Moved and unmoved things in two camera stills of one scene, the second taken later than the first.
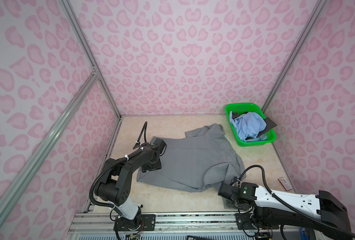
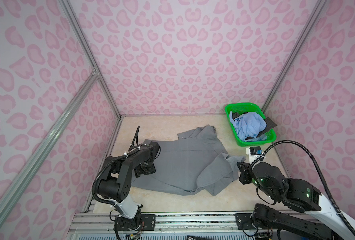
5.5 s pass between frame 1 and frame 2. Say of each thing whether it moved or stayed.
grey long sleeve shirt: moved
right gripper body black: moved
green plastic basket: stayed
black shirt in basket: stayed
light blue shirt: stayed
